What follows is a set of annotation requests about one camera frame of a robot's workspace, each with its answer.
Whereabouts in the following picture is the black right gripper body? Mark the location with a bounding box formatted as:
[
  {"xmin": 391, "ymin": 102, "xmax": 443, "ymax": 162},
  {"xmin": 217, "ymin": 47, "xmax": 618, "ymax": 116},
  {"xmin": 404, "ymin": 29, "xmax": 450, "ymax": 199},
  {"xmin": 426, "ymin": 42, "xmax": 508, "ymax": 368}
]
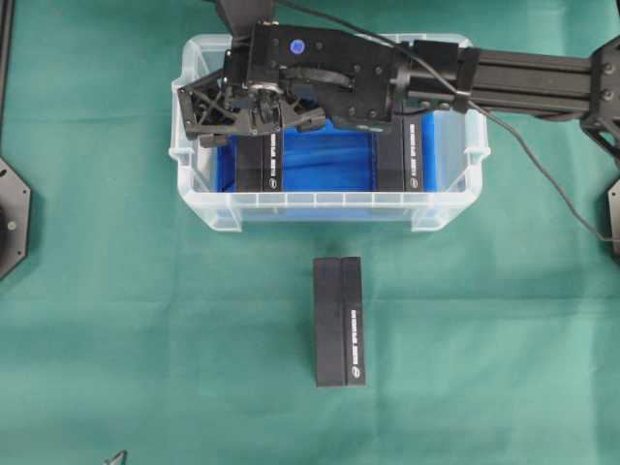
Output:
[{"xmin": 223, "ymin": 23, "xmax": 408, "ymax": 132}]

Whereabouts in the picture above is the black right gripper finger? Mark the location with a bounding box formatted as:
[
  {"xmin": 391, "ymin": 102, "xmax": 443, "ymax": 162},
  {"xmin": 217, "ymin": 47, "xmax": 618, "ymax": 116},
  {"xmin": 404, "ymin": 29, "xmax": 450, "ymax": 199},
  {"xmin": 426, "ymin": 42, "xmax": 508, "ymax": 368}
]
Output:
[
  {"xmin": 176, "ymin": 72, "xmax": 282, "ymax": 145},
  {"xmin": 283, "ymin": 94, "xmax": 326, "ymax": 132}
]

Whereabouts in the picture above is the black RealSense D435i box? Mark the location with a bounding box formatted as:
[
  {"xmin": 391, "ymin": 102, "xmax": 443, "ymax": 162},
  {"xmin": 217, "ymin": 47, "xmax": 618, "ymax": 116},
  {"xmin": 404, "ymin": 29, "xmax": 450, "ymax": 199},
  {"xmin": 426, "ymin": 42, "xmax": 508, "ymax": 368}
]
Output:
[
  {"xmin": 234, "ymin": 132, "xmax": 284, "ymax": 193},
  {"xmin": 373, "ymin": 115, "xmax": 424, "ymax": 193}
]

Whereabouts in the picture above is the black RealSense D415 box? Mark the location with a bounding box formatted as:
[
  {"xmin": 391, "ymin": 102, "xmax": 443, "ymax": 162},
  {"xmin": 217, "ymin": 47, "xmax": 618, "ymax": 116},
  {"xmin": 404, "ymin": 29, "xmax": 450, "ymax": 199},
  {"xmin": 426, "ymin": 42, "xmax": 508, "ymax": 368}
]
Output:
[{"xmin": 313, "ymin": 257, "xmax": 366, "ymax": 388}]

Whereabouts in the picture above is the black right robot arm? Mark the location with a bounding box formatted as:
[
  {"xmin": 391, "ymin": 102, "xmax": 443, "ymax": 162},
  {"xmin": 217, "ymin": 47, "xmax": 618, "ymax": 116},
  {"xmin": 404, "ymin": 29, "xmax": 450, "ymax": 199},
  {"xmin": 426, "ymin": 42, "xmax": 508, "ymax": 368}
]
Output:
[{"xmin": 176, "ymin": 23, "xmax": 619, "ymax": 157}]

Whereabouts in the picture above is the blue liner in case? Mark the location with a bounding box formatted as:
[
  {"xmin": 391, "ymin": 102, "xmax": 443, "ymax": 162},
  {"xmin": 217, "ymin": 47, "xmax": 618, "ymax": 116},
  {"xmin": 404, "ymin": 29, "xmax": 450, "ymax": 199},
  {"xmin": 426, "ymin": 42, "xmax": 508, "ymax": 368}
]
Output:
[{"xmin": 215, "ymin": 113, "xmax": 437, "ymax": 193}]

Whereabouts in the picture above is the clear plastic storage case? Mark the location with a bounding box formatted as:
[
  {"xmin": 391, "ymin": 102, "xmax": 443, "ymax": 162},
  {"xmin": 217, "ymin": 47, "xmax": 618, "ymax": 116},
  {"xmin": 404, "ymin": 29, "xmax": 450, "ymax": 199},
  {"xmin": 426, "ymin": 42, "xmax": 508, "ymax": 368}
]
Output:
[{"xmin": 168, "ymin": 32, "xmax": 488, "ymax": 234}]

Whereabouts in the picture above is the green table cloth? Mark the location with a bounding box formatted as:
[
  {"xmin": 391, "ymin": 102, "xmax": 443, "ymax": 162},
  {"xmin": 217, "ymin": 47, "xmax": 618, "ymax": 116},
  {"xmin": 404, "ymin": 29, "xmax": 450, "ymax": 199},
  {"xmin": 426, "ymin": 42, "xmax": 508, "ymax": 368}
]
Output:
[{"xmin": 1, "ymin": 1, "xmax": 619, "ymax": 464}]

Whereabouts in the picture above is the small metal clip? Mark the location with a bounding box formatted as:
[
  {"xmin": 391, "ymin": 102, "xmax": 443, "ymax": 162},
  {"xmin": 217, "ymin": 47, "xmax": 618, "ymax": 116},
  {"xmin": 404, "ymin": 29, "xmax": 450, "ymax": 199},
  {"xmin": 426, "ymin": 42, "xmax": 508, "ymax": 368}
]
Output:
[{"xmin": 102, "ymin": 449, "xmax": 128, "ymax": 465}]

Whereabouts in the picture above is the black camera cable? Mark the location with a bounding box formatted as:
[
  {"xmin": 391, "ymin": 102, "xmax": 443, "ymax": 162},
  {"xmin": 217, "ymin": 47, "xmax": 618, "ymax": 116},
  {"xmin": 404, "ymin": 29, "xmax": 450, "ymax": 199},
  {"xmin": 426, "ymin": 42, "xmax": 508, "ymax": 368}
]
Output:
[{"xmin": 275, "ymin": 0, "xmax": 620, "ymax": 243}]

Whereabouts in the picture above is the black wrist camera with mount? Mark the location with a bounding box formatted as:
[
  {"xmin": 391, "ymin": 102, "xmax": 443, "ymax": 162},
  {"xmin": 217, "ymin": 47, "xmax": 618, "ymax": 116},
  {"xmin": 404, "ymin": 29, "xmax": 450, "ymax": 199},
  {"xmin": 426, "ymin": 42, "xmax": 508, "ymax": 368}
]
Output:
[{"xmin": 213, "ymin": 0, "xmax": 274, "ymax": 38}]

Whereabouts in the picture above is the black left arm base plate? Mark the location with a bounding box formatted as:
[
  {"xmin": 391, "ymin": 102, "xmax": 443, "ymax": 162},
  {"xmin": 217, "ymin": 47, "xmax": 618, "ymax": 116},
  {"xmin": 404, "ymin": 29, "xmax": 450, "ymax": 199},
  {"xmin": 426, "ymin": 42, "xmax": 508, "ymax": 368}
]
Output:
[{"xmin": 0, "ymin": 159, "xmax": 31, "ymax": 279}]

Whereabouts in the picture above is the black aluminium frame rail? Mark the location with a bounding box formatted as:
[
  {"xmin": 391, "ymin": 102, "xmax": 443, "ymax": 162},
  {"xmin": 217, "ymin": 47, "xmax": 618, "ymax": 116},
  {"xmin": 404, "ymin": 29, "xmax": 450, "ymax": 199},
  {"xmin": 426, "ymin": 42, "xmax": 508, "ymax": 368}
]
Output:
[{"xmin": 0, "ymin": 0, "xmax": 16, "ymax": 127}]

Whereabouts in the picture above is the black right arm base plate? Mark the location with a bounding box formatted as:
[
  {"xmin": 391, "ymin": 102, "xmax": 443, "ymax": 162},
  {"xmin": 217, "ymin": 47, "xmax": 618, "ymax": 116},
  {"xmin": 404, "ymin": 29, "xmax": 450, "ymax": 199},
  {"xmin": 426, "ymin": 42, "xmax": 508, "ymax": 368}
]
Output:
[{"xmin": 598, "ymin": 179, "xmax": 619, "ymax": 265}]

